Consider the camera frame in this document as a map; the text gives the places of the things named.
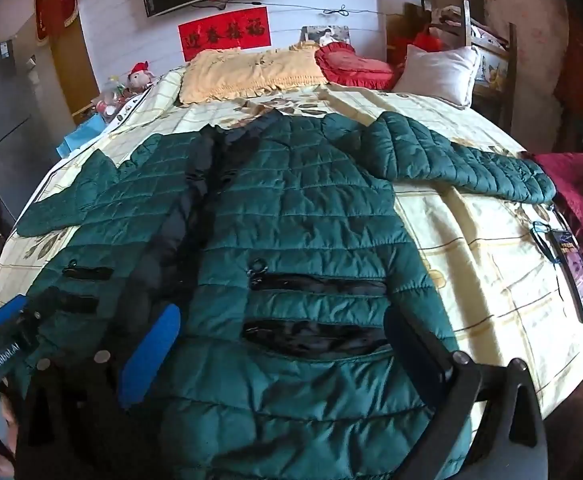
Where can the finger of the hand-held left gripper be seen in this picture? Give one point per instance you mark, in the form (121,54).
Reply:
(6,312)

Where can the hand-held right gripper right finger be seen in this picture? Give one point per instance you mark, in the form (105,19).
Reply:
(416,355)

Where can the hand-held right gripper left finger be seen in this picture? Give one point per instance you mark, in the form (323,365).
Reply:
(151,355)

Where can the green quilted puffer jacket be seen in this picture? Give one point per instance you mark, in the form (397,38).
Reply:
(311,210)

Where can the person's left hand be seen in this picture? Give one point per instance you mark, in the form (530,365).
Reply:
(8,425)

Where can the bed with floral sheet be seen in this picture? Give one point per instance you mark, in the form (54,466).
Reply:
(471,240)

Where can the blue box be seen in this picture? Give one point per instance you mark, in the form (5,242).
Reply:
(83,135)

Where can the grey refrigerator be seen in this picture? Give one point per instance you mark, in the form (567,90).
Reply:
(1,110)

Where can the maroon cloth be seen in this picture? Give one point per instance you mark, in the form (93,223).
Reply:
(581,185)

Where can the clear plastic bottle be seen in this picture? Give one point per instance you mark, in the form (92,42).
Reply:
(113,85)

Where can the wooden door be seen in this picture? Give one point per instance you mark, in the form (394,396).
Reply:
(73,70)

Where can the pig plush toy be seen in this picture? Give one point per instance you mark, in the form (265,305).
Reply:
(139,77)

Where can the white pillow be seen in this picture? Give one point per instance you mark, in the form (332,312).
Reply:
(436,75)

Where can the red frilled pillow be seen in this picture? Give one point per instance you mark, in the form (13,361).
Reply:
(356,70)

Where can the yellow frilled pillow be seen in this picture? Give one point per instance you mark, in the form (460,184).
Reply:
(241,75)

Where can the wooden chair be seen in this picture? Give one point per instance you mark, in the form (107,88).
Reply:
(509,60)

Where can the bright red garment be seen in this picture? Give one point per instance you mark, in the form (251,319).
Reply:
(424,40)

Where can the red hanging curtain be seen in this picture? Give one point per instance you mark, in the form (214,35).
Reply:
(576,75)

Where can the framed photo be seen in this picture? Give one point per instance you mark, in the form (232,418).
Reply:
(326,35)

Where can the red wall banner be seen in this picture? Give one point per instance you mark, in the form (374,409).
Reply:
(221,17)

